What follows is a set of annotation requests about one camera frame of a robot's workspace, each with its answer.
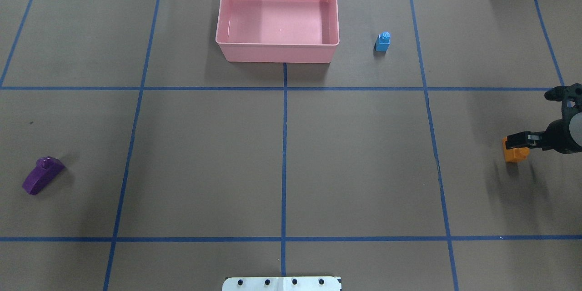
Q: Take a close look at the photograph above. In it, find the small blue block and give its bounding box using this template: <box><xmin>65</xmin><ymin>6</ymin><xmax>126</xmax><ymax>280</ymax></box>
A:
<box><xmin>374</xmin><ymin>31</ymin><xmax>391</xmax><ymax>53</ymax></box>

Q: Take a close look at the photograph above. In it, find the purple block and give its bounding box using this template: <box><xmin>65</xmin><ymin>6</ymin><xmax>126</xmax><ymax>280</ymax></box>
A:
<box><xmin>22</xmin><ymin>156</ymin><xmax>65</xmax><ymax>195</ymax></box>

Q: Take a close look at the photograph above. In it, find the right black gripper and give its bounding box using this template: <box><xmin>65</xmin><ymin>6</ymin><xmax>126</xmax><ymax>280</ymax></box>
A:
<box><xmin>506</xmin><ymin>115</ymin><xmax>582</xmax><ymax>154</ymax></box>

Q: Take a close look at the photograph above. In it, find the white camera mast stand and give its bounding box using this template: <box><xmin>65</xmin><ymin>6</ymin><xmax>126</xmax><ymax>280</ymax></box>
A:
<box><xmin>222</xmin><ymin>276</ymin><xmax>342</xmax><ymax>291</ymax></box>

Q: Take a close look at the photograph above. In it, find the orange block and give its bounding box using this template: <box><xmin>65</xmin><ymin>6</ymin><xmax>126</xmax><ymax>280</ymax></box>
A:
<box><xmin>502</xmin><ymin>137</ymin><xmax>530</xmax><ymax>163</ymax></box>

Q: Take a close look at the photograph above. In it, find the pink plastic box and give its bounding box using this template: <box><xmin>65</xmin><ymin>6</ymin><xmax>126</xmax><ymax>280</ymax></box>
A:
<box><xmin>216</xmin><ymin>0</ymin><xmax>340</xmax><ymax>64</ymax></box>

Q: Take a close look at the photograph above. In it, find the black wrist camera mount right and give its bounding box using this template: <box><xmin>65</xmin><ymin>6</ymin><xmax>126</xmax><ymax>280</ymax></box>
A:
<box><xmin>544</xmin><ymin>83</ymin><xmax>582</xmax><ymax>120</ymax></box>

